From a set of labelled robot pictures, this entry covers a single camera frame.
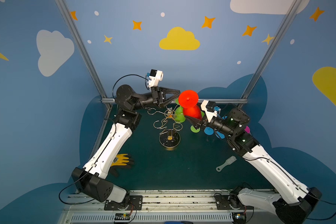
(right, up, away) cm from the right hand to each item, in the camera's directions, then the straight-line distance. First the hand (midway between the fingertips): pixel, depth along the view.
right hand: (192, 106), depth 60 cm
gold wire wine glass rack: (-11, -19, +38) cm, 44 cm away
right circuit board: (+27, -58, +13) cm, 66 cm away
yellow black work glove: (-41, -32, +26) cm, 58 cm away
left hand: (-7, +5, -9) cm, 12 cm away
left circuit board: (-35, -58, +13) cm, 69 cm away
